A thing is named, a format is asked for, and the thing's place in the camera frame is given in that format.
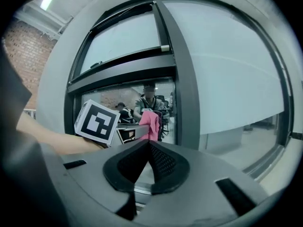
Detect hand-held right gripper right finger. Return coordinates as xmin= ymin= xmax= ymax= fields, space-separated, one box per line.
xmin=136 ymin=140 xmax=269 ymax=227

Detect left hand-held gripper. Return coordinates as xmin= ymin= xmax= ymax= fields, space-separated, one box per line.
xmin=74 ymin=99 xmax=152 ymax=148

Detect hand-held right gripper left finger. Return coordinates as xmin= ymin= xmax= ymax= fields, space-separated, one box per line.
xmin=60 ymin=140 xmax=150 ymax=227

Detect pink cloth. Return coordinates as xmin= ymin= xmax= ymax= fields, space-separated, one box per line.
xmin=138 ymin=111 xmax=160 ymax=142

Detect clear window glass pane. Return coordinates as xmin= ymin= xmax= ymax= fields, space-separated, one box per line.
xmin=81 ymin=78 xmax=176 ymax=147

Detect person's left forearm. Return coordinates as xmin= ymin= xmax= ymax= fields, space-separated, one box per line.
xmin=16 ymin=112 xmax=107 ymax=156

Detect frosted window pane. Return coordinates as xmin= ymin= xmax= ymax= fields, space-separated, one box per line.
xmin=80 ymin=10 xmax=166 ymax=76

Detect large half-frosted window pane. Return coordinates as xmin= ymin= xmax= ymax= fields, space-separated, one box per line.
xmin=163 ymin=0 xmax=285 ymax=173

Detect person's grey shirt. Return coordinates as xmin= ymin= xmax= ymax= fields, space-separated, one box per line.
xmin=0 ymin=44 xmax=33 ymax=137

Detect ceiling strip light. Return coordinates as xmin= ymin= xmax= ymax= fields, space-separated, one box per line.
xmin=39 ymin=0 xmax=55 ymax=10

